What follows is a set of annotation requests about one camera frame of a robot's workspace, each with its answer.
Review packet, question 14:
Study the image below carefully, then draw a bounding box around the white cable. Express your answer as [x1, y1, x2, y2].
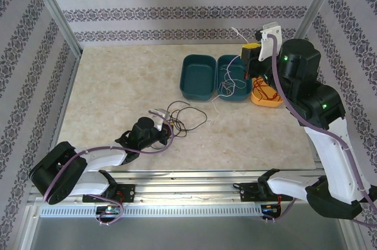
[207, 92, 221, 124]
[217, 67, 247, 97]
[223, 27, 250, 85]

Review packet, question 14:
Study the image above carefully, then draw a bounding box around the teal plastic bin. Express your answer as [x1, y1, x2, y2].
[179, 54, 218, 102]
[216, 54, 253, 103]

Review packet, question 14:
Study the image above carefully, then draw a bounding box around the orange plastic bin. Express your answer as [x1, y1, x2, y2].
[250, 75, 284, 108]

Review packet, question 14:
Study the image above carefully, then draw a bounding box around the small circuit board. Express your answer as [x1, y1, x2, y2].
[261, 204, 280, 214]
[97, 205, 121, 215]

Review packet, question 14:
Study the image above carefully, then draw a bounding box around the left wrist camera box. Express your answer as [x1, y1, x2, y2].
[148, 108, 171, 131]

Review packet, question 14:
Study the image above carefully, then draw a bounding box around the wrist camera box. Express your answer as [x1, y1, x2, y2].
[254, 22, 282, 62]
[148, 108, 171, 131]

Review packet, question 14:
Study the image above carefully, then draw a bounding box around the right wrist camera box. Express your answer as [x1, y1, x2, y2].
[254, 22, 282, 62]

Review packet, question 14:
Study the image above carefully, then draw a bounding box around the aluminium side rail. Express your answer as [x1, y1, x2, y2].
[281, 45, 335, 180]
[41, 52, 82, 182]

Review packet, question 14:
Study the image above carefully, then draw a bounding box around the aluminium frame post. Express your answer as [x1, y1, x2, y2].
[290, 0, 344, 53]
[25, 0, 82, 56]

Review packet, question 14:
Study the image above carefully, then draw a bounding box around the aluminium rail beam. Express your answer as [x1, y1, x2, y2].
[28, 169, 350, 206]

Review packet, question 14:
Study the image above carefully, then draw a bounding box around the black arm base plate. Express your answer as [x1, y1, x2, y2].
[82, 183, 135, 203]
[239, 182, 294, 203]

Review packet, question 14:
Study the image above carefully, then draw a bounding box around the slotted grey cable duct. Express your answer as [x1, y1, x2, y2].
[39, 205, 264, 218]

